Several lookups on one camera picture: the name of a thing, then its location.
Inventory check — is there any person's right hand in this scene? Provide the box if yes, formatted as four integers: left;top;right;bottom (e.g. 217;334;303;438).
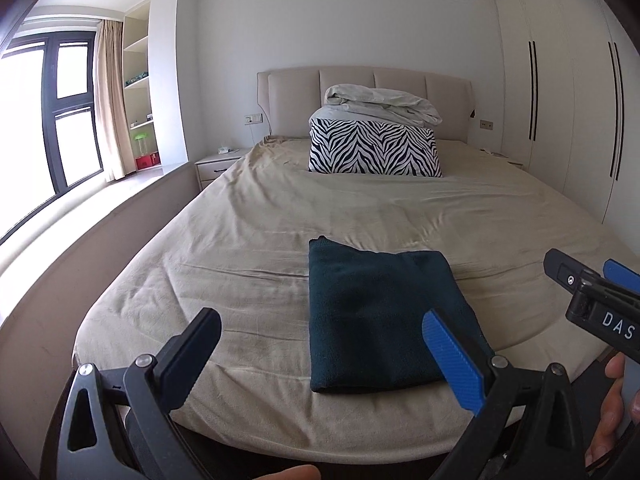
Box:
585;352;640;472

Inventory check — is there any beige curtain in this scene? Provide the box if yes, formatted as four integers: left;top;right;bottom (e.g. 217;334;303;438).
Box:
94;19;128;183

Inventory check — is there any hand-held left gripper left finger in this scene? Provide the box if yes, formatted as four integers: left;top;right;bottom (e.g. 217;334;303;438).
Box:
42;307;223;480

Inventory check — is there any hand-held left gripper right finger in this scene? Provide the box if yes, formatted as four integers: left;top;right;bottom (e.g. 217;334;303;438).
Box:
422;309;601;480

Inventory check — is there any beige padded headboard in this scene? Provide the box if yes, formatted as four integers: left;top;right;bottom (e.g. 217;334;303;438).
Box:
256;66;474;143

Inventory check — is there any black framed window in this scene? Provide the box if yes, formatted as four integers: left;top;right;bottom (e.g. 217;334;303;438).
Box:
0;30;103;241

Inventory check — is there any white nightstand with drawers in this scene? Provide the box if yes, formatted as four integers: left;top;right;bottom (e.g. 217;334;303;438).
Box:
194;146;253;191

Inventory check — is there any zebra print pillow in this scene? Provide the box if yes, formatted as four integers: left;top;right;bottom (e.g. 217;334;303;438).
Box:
307;116;444;178

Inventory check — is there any white wall shelf niche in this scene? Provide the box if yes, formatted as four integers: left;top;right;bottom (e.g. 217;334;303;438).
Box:
121;0;161;171

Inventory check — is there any white wardrobe with black handles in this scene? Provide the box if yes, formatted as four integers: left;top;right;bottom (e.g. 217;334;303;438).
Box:
495;0;640;241

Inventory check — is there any dark teal knit sweater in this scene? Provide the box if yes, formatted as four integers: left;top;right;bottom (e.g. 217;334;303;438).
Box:
307;236;496;395

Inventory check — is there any white folded duvet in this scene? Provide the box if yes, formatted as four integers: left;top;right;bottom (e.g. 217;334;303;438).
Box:
309;84;443;128

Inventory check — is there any low nightstand beside wardrobe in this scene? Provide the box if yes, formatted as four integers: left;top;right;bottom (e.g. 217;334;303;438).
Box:
480;147;525;168

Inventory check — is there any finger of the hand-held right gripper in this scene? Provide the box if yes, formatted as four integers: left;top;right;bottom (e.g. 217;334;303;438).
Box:
544;248;603;292
602;259;640;295

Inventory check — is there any bed with beige sheet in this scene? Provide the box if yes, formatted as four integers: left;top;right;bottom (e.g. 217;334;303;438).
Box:
72;135;640;453

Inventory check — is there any person's left hand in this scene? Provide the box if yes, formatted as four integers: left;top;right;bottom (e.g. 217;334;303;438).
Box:
252;465;321;480

